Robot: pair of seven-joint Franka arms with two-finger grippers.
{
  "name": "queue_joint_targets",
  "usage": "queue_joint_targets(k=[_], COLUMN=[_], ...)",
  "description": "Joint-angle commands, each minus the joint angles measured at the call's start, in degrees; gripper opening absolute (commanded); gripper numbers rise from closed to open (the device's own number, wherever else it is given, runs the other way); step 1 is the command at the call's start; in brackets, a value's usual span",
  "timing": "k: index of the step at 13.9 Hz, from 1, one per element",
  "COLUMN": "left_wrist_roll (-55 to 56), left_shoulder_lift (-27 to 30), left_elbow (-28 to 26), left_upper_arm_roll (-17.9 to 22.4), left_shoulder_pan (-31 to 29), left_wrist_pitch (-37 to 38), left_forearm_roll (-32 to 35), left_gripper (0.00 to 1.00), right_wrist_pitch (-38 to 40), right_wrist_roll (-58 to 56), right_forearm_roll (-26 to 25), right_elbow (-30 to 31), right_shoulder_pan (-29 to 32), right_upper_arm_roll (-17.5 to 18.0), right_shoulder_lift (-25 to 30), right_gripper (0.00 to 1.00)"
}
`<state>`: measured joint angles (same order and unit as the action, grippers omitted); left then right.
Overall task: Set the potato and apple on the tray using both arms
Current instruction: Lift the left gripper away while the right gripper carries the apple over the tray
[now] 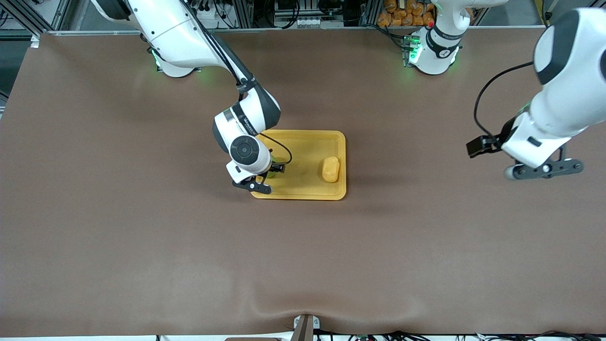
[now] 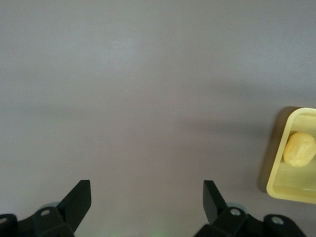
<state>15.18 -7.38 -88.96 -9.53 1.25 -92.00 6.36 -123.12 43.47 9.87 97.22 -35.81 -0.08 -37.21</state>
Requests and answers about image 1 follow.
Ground white connector strip device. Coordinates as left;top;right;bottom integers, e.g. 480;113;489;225
275;17;323;29

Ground brown table cover mat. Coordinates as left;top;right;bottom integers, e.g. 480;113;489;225
0;26;606;338

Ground metal bracket with brown post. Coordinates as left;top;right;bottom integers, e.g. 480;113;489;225
290;314;321;341

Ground heap of orange toys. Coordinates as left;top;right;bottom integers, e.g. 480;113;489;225
377;0;436;27

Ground black cable at arm base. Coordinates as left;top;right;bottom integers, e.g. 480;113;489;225
373;24;408;50

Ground aluminium frame profile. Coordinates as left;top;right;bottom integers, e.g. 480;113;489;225
0;0;71;36

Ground black cables along table edge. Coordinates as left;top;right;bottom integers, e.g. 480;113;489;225
315;330;606;341

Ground yellow plastic tray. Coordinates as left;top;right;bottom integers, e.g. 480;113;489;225
250;129;347;201

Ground white power strip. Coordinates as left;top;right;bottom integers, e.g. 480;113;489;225
195;0;230;22

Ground yellow potato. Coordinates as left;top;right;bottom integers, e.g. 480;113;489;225
321;157;341;183

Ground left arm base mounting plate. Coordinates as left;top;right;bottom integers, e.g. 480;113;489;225
401;34;417;67

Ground silver table edge rail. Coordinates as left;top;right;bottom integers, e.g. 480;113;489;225
31;25;550;37

